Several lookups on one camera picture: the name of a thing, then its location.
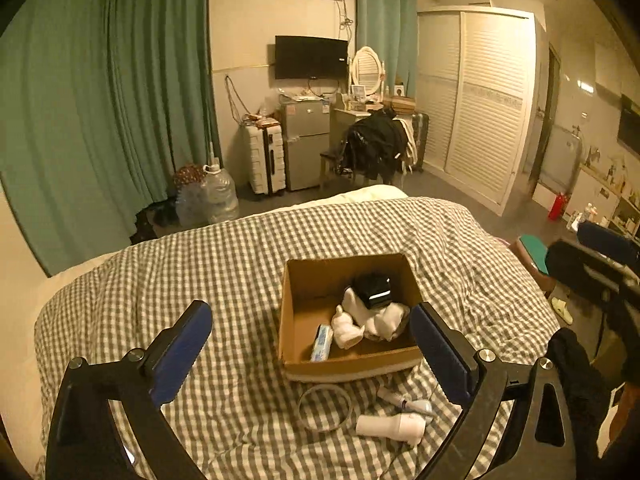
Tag wall cable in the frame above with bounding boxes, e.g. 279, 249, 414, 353
224, 74, 252, 124

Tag grey suitcase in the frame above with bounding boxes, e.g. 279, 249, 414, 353
409, 112, 430, 172

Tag black wall television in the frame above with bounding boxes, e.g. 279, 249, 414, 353
274, 35, 350, 81

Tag white tube with blue tip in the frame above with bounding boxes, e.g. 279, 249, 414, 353
375, 386, 434, 417

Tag person's right forearm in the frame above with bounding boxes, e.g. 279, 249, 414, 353
609, 384, 640, 461

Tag stool with teal cushion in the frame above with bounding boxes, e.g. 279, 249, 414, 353
509, 233, 557, 294

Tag beige garment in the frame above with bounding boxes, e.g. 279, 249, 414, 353
394, 119, 419, 174

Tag white dressing table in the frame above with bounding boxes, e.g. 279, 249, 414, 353
332, 104, 387, 153

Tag silver mini fridge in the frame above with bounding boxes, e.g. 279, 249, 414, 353
279, 99, 332, 192

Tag grey ring hoop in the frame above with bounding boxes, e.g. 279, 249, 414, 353
298, 384, 353, 434

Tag yellow slipper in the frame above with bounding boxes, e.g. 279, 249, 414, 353
549, 297, 575, 325

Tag white cloth bundle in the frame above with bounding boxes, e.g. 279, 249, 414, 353
342, 287, 416, 343

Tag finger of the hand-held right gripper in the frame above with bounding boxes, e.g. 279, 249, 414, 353
576, 221, 640, 267
544, 239, 640, 307

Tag dark patterned bag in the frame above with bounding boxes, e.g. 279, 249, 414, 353
173, 163, 207, 189

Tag brown cardboard box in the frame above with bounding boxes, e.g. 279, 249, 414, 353
278, 253, 426, 386

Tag red fire extinguisher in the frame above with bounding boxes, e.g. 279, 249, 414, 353
547, 192, 572, 222

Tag black range hood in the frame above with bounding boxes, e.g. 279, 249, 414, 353
616, 93, 640, 157

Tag pile of black clothes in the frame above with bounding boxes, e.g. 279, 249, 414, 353
339, 109, 409, 182

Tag clear water jug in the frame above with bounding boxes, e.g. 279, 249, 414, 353
202, 164, 240, 224
175, 187, 211, 227

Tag white oval vanity mirror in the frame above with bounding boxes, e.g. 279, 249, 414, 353
349, 46, 389, 102

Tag black sock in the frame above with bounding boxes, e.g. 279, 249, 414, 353
547, 327, 624, 462

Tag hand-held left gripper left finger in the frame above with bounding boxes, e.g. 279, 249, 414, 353
45, 300, 214, 480

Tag dark wooden stool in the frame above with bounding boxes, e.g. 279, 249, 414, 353
318, 149, 347, 189

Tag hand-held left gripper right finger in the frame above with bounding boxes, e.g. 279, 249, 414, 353
409, 301, 574, 480

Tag narrow teal curtain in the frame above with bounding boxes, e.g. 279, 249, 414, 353
355, 0, 419, 100

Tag white pillow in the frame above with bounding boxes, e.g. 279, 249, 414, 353
319, 184, 409, 207

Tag white louvred wardrobe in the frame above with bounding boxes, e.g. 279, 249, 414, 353
415, 5, 547, 217

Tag blue white tissue packet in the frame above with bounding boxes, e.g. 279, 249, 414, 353
309, 324, 335, 364

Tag white suitcase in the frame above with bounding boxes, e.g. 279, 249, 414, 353
243, 122, 287, 197

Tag large green curtain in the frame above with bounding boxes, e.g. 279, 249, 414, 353
0, 0, 222, 277

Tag small black box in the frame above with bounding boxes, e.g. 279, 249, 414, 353
351, 271, 394, 311

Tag dark shoes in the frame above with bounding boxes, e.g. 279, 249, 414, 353
131, 200, 179, 244

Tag white glove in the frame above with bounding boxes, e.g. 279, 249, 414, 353
332, 305, 366, 349

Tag grey checked blanket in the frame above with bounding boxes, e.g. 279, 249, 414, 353
34, 195, 564, 480

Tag stack of brown boxes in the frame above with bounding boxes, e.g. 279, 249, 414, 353
382, 95, 416, 116

